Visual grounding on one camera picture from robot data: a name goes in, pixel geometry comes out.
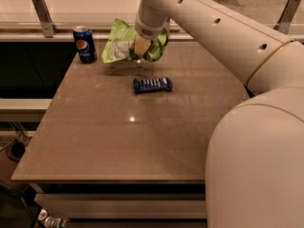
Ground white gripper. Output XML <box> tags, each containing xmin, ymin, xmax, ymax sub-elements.
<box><xmin>135</xmin><ymin>15</ymin><xmax>170</xmax><ymax>57</ymax></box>

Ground green rice chip bag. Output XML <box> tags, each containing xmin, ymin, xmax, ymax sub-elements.
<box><xmin>102</xmin><ymin>18</ymin><xmax>168</xmax><ymax>64</ymax></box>

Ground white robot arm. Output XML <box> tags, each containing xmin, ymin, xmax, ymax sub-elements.
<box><xmin>136</xmin><ymin>0</ymin><xmax>304</xmax><ymax>228</ymax></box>

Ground blue pepsi can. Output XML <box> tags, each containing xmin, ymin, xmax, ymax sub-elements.
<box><xmin>73</xmin><ymin>26</ymin><xmax>97</xmax><ymax>64</ymax></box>

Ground blue snack bar wrapper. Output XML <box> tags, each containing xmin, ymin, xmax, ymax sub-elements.
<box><xmin>133</xmin><ymin>77</ymin><xmax>173</xmax><ymax>94</ymax></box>

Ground round black stool base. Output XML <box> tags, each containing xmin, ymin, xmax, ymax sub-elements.
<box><xmin>6</xmin><ymin>142</ymin><xmax>26</xmax><ymax>162</ymax></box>

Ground grey table drawer front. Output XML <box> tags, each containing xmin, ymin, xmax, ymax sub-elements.
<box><xmin>35</xmin><ymin>194</ymin><xmax>207</xmax><ymax>219</ymax></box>

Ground bottles under table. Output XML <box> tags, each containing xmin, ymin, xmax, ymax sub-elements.
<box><xmin>38</xmin><ymin>209</ymin><xmax>67</xmax><ymax>228</ymax></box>

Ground left metal railing bracket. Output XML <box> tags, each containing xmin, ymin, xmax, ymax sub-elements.
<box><xmin>31</xmin><ymin>0</ymin><xmax>56</xmax><ymax>38</ymax></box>

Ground right metal railing bracket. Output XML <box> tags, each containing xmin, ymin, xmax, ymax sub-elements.
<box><xmin>274</xmin><ymin>0</ymin><xmax>303</xmax><ymax>35</ymax></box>

